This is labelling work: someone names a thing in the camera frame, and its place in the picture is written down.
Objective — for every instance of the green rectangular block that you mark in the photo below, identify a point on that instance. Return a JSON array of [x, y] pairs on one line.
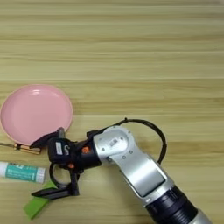
[[35, 207]]

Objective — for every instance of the pink round plate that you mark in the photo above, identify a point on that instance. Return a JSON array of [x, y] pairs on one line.
[[35, 112]]

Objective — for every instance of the white and green glue stick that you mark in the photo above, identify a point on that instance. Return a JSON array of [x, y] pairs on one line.
[[20, 172]]

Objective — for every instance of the black box with white label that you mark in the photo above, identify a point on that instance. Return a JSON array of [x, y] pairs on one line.
[[67, 151]]

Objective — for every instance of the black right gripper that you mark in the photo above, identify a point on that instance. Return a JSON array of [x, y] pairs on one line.
[[87, 157]]

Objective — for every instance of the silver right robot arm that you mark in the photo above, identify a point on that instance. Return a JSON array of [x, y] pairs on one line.
[[140, 172]]

